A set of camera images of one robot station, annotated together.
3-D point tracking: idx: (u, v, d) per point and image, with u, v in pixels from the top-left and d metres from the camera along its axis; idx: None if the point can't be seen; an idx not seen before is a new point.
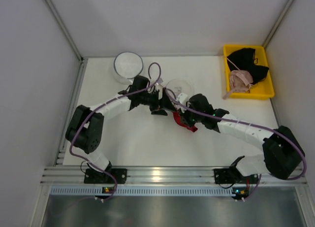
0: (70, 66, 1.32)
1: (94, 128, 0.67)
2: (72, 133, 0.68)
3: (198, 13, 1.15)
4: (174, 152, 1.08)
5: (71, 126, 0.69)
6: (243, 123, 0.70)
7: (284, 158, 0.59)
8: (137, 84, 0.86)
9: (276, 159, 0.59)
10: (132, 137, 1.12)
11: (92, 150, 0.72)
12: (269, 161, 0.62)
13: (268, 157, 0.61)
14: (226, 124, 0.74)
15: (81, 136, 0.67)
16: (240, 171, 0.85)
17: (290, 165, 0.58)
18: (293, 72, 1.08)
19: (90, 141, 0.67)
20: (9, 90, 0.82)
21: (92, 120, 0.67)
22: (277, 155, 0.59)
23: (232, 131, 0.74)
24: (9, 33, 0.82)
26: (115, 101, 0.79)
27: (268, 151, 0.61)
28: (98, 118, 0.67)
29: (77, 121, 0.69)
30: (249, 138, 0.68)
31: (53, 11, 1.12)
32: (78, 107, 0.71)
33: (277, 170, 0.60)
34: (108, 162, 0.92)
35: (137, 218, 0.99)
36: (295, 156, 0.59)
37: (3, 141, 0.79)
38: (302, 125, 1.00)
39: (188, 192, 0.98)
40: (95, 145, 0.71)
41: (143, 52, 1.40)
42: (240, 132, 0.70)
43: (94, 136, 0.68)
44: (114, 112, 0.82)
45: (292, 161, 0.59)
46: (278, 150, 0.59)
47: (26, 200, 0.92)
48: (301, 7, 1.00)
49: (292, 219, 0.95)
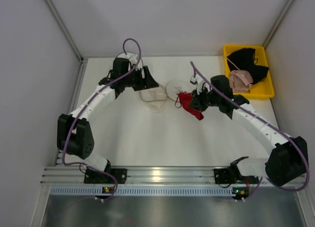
0: (70, 65, 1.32)
1: (82, 136, 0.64)
2: (62, 144, 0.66)
3: (198, 13, 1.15)
4: (175, 152, 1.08)
5: (60, 138, 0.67)
6: (261, 120, 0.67)
7: (288, 169, 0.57)
8: (118, 67, 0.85)
9: (280, 166, 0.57)
10: (132, 137, 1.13)
11: (89, 153, 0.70)
12: (272, 165, 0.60)
13: (273, 162, 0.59)
14: (242, 115, 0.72)
15: (72, 146, 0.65)
16: (239, 171, 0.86)
17: (290, 177, 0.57)
18: (293, 72, 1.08)
19: (83, 148, 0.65)
20: (9, 90, 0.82)
21: (78, 129, 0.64)
22: (284, 164, 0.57)
23: (244, 123, 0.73)
24: (9, 33, 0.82)
26: (97, 98, 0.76)
27: (274, 155, 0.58)
28: (83, 125, 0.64)
29: (62, 131, 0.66)
30: (261, 137, 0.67)
31: (53, 11, 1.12)
32: (61, 117, 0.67)
33: (275, 176, 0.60)
34: (107, 161, 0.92)
35: (137, 218, 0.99)
36: (299, 170, 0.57)
37: (3, 141, 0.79)
38: (303, 125, 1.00)
39: (188, 192, 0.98)
40: (90, 148, 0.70)
41: (143, 53, 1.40)
42: (254, 128, 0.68)
43: (85, 143, 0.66)
44: (100, 107, 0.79)
45: (293, 174, 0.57)
46: (286, 159, 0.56)
47: (26, 200, 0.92)
48: (301, 7, 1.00)
49: (292, 219, 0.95)
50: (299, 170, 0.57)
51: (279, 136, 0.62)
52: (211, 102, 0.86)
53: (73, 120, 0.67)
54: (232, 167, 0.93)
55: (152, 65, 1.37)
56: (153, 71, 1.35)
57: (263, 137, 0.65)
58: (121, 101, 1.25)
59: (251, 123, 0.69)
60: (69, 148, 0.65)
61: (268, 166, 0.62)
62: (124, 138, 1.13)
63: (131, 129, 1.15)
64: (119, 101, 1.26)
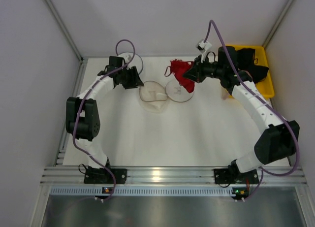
0: (70, 65, 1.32)
1: (91, 113, 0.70)
2: (71, 125, 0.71)
3: (198, 13, 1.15)
4: (175, 152, 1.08)
5: (69, 119, 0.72)
6: (260, 100, 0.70)
7: (275, 148, 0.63)
8: (114, 62, 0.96)
9: (269, 145, 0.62)
10: (132, 137, 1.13)
11: (96, 135, 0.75)
12: (262, 144, 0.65)
13: (263, 141, 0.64)
14: (242, 92, 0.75)
15: (81, 125, 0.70)
16: (238, 166, 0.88)
17: (277, 156, 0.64)
18: (292, 72, 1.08)
19: (91, 126, 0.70)
20: (9, 90, 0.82)
21: (87, 107, 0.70)
22: (273, 144, 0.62)
23: (243, 100, 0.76)
24: (9, 34, 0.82)
26: (99, 84, 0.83)
27: (266, 135, 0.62)
28: (91, 104, 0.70)
29: (71, 113, 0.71)
30: (256, 115, 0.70)
31: (53, 11, 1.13)
32: (69, 100, 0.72)
33: (263, 154, 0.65)
34: (107, 159, 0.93)
35: (137, 218, 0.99)
36: (285, 151, 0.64)
37: (3, 140, 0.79)
38: (302, 125, 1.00)
39: (188, 192, 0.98)
40: (97, 128, 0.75)
41: (143, 53, 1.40)
42: (252, 107, 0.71)
43: (93, 120, 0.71)
44: (102, 93, 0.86)
45: (279, 154, 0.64)
46: (276, 140, 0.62)
47: (26, 200, 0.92)
48: (301, 7, 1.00)
49: (292, 219, 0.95)
50: (285, 151, 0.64)
51: (273, 117, 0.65)
52: (214, 74, 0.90)
53: (80, 103, 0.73)
54: (232, 166, 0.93)
55: (152, 65, 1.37)
56: (153, 71, 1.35)
57: (258, 116, 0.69)
58: (120, 101, 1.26)
59: (249, 101, 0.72)
60: (78, 129, 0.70)
61: (258, 145, 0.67)
62: (124, 137, 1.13)
63: (131, 128, 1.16)
64: (118, 101, 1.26)
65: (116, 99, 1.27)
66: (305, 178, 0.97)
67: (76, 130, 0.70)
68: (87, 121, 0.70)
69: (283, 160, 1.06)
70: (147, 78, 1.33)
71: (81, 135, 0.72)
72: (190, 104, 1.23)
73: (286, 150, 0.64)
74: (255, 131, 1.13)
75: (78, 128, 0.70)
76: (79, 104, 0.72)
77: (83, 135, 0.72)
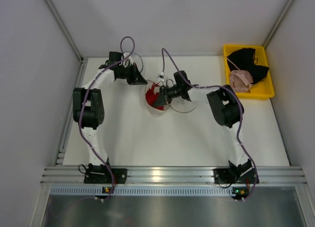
0: (70, 65, 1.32)
1: (97, 101, 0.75)
2: (78, 113, 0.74)
3: (198, 13, 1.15)
4: (173, 152, 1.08)
5: (76, 109, 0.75)
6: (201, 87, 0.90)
7: (224, 108, 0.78)
8: (113, 56, 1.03)
9: (216, 106, 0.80)
10: (130, 135, 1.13)
11: (101, 123, 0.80)
12: (214, 110, 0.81)
13: (213, 106, 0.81)
14: (193, 90, 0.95)
15: (87, 113, 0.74)
16: (233, 162, 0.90)
17: (229, 115, 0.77)
18: (292, 71, 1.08)
19: (97, 114, 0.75)
20: (8, 90, 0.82)
21: (93, 96, 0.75)
22: (218, 104, 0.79)
23: (197, 97, 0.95)
24: (9, 34, 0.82)
26: (102, 76, 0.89)
27: (210, 100, 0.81)
28: (97, 93, 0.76)
29: (78, 102, 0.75)
30: (205, 97, 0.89)
31: (53, 11, 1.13)
32: (75, 90, 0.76)
33: (219, 117, 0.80)
34: (107, 158, 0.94)
35: (137, 218, 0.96)
36: (235, 110, 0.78)
37: (3, 140, 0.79)
38: (302, 125, 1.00)
39: (188, 192, 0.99)
40: (102, 117, 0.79)
41: (143, 53, 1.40)
42: (200, 93, 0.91)
43: (99, 109, 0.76)
44: (104, 85, 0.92)
45: (230, 113, 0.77)
46: (218, 99, 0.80)
47: (25, 200, 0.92)
48: (301, 7, 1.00)
49: (294, 219, 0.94)
50: (235, 109, 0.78)
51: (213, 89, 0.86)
52: (178, 94, 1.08)
53: (86, 92, 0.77)
54: (232, 167, 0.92)
55: (152, 65, 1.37)
56: (154, 71, 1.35)
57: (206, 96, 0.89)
58: (119, 101, 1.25)
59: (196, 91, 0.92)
60: (84, 116, 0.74)
61: (214, 113, 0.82)
62: (123, 136, 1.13)
63: (130, 128, 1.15)
64: (118, 101, 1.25)
65: (116, 99, 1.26)
66: (305, 178, 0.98)
67: (82, 118, 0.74)
68: (93, 110, 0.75)
69: (283, 160, 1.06)
70: (146, 78, 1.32)
71: (87, 123, 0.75)
72: (190, 104, 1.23)
73: (235, 109, 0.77)
74: (255, 130, 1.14)
75: (84, 116, 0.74)
76: (85, 94, 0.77)
77: (90, 123, 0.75)
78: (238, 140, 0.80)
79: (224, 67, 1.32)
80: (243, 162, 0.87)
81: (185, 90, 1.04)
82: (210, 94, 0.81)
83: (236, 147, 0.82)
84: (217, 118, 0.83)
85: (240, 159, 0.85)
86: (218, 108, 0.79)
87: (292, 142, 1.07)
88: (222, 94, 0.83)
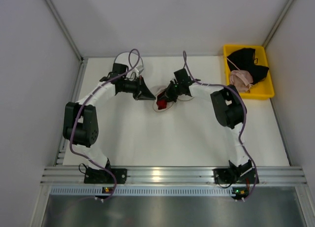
0: (70, 65, 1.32)
1: (89, 120, 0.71)
2: (68, 131, 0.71)
3: (198, 13, 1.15)
4: (173, 152, 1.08)
5: (66, 125, 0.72)
6: (204, 84, 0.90)
7: (227, 108, 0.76)
8: (117, 69, 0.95)
9: (220, 106, 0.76)
10: (131, 135, 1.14)
11: (93, 142, 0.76)
12: (217, 110, 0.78)
13: (216, 106, 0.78)
14: (194, 86, 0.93)
15: (78, 132, 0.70)
16: (234, 162, 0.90)
17: (232, 116, 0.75)
18: (293, 72, 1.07)
19: (89, 133, 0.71)
20: (8, 89, 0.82)
21: (86, 113, 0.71)
22: (222, 104, 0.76)
23: (198, 94, 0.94)
24: (9, 34, 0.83)
26: (101, 90, 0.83)
27: (214, 100, 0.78)
28: (90, 111, 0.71)
29: (70, 119, 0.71)
30: (207, 95, 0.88)
31: (53, 11, 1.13)
32: (68, 104, 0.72)
33: (222, 117, 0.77)
34: (107, 159, 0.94)
35: (137, 218, 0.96)
36: (237, 110, 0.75)
37: (3, 140, 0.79)
38: (302, 125, 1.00)
39: (188, 192, 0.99)
40: (95, 135, 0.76)
41: (143, 53, 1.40)
42: (202, 91, 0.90)
43: (92, 128, 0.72)
44: (102, 100, 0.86)
45: (233, 113, 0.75)
46: (222, 100, 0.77)
47: (25, 200, 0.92)
48: (301, 7, 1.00)
49: (294, 219, 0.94)
50: (237, 111, 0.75)
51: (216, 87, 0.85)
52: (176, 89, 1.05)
53: (79, 108, 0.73)
54: (232, 167, 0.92)
55: (152, 65, 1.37)
56: (153, 71, 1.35)
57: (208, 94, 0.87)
58: (120, 100, 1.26)
59: (198, 88, 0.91)
60: (75, 134, 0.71)
61: (217, 113, 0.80)
62: (123, 136, 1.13)
63: (131, 128, 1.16)
64: (118, 101, 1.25)
65: (116, 99, 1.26)
66: (305, 178, 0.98)
67: (74, 136, 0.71)
68: (85, 128, 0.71)
69: (284, 160, 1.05)
70: (146, 78, 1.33)
71: (78, 142, 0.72)
72: (190, 103, 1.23)
73: (238, 109, 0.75)
74: (255, 130, 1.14)
75: (75, 134, 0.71)
76: (78, 110, 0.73)
77: (80, 141, 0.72)
78: (240, 141, 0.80)
79: (225, 67, 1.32)
80: (244, 161, 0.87)
81: (186, 85, 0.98)
82: (214, 94, 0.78)
83: (237, 147, 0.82)
84: (219, 118, 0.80)
85: (240, 159, 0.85)
86: (221, 109, 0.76)
87: (292, 142, 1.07)
88: (226, 95, 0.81)
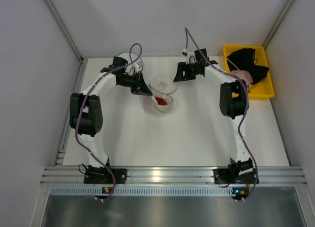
0: (70, 65, 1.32)
1: (94, 109, 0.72)
2: (75, 120, 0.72)
3: (197, 13, 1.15)
4: (173, 152, 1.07)
5: (72, 115, 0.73)
6: (220, 71, 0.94)
7: (231, 100, 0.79)
8: (117, 61, 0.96)
9: (226, 97, 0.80)
10: (131, 135, 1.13)
11: (99, 130, 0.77)
12: (222, 99, 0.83)
13: (222, 95, 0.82)
14: (209, 69, 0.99)
15: (84, 121, 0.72)
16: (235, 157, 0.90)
17: (234, 108, 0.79)
18: (293, 71, 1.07)
19: (95, 122, 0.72)
20: (8, 89, 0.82)
21: (91, 103, 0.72)
22: (228, 96, 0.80)
23: (211, 77, 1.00)
24: (9, 34, 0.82)
26: (103, 81, 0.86)
27: (222, 90, 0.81)
28: (95, 99, 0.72)
29: (75, 109, 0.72)
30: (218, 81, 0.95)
31: (53, 11, 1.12)
32: (73, 95, 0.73)
33: (224, 107, 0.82)
34: (107, 159, 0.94)
35: (137, 218, 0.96)
36: (239, 104, 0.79)
37: (3, 140, 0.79)
38: (302, 125, 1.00)
39: (188, 192, 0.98)
40: (100, 124, 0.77)
41: (143, 53, 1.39)
42: (215, 77, 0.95)
43: (97, 116, 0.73)
44: (104, 90, 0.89)
45: (235, 106, 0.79)
46: (229, 92, 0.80)
47: (25, 200, 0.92)
48: (300, 7, 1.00)
49: (293, 219, 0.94)
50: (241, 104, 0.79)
51: (229, 78, 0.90)
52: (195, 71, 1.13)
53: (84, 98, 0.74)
54: (232, 166, 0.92)
55: (152, 65, 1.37)
56: (153, 71, 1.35)
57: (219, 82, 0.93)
58: (120, 100, 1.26)
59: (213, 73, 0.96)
60: (80, 123, 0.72)
61: (221, 101, 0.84)
62: (123, 136, 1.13)
63: (131, 128, 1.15)
64: (117, 102, 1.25)
65: (116, 99, 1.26)
66: (305, 178, 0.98)
67: (79, 125, 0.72)
68: (90, 117, 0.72)
69: (284, 160, 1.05)
70: (146, 78, 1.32)
71: (84, 130, 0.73)
72: (190, 103, 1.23)
73: (241, 103, 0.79)
74: (255, 130, 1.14)
75: (80, 123, 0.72)
76: (82, 100, 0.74)
77: (86, 130, 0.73)
78: (239, 135, 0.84)
79: (224, 67, 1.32)
80: (243, 159, 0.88)
81: (203, 65, 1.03)
82: (224, 84, 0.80)
83: (237, 141, 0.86)
84: (221, 106, 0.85)
85: (240, 154, 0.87)
86: (226, 99, 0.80)
87: (292, 142, 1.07)
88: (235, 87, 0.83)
